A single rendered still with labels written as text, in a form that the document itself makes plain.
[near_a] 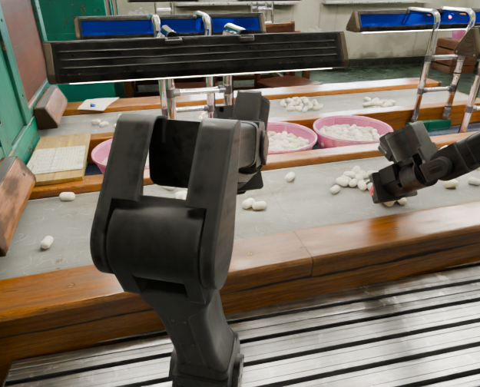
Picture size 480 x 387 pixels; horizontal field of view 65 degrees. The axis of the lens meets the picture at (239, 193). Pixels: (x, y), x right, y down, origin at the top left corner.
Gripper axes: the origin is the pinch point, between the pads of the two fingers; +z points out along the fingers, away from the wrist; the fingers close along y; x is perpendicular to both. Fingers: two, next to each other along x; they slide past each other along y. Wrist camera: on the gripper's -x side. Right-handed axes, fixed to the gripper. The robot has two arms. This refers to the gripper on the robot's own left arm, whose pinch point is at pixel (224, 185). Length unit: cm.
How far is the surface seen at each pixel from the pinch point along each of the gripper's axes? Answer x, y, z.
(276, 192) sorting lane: 0.0, -16.9, 18.3
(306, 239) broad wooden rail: 13.2, -14.1, -1.3
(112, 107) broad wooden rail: -53, 24, 79
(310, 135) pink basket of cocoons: -21, -41, 41
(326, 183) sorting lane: -0.7, -31.5, 19.2
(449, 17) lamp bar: -63, -108, 40
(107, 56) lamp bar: -27.1, 18.8, -2.9
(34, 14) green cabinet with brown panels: -89, 47, 69
